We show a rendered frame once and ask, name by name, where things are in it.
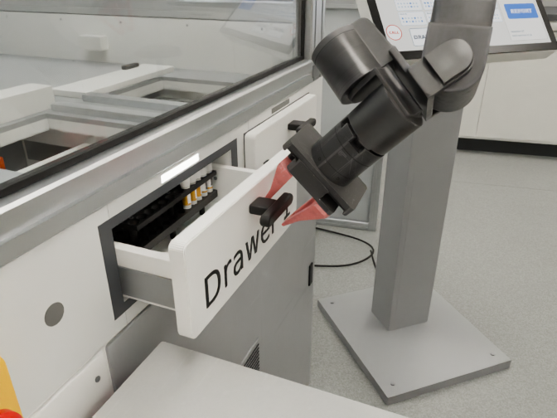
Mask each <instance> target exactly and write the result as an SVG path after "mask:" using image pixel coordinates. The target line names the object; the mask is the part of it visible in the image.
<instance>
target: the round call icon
mask: <svg viewBox="0 0 557 418"><path fill-rule="evenodd" d="M384 28H385V33H386V35H387V38H388V41H404V36H403V32H402V30H401V27H400V24H385V25H384Z"/></svg>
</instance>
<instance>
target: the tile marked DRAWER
mask: <svg viewBox="0 0 557 418"><path fill-rule="evenodd" d="M426 32H427V27H423V28H409V33H410V35H411V38H412V42H413V44H414V46H423V45H424V41H425V37H426Z"/></svg>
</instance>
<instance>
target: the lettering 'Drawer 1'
mask: <svg viewBox="0 0 557 418"><path fill-rule="evenodd" d="M289 214H290V212H289V213H288V208H287V209H286V216H285V217H284V220H285V219H286V218H287V217H288V216H289ZM268 230H269V227H268V228H267V229H266V230H265V231H264V226H263V227H262V231H261V241H262V242H263V243H265V242H266V241H267V240H268V238H269V235H268V237H267V238H266V239H265V240H264V237H263V235H264V234H265V233H266V232H267V231H268ZM263 232H264V233H263ZM258 239H259V230H257V238H256V247H255V242H254V236H252V237H251V244H250V252H249V246H248V242H246V243H245V245H246V250H247V254H248V258H249V260H250V259H251V254H252V245H254V253H256V252H257V249H258ZM238 254H240V258H239V259H238V260H237V261H236V263H235V266H234V275H237V274H238V273H239V272H240V270H242V269H243V268H244V262H243V251H242V250H238V251H237V252H236V254H235V256H234V260H235V258H236V256H237V255H238ZM240 260H241V263H240V268H239V270H238V271H236V266H237V264H238V263H239V261H240ZM230 263H231V259H230V260H229V261H228V263H227V265H225V266H224V272H225V287H227V285H228V284H227V268H228V266H229V264H230ZM213 274H216V275H217V279H218V288H217V291H216V295H215V296H214V298H213V299H212V300H211V301H209V291H208V279H209V278H210V277H211V276H212V275H213ZM205 290H206V308H207V309H208V308H209V307H210V305H211V304H212V303H213V302H214V301H215V299H216V297H217V295H218V293H219V291H220V271H219V270H213V271H211V272H210V273H209V274H208V275H207V276H206V277H205Z"/></svg>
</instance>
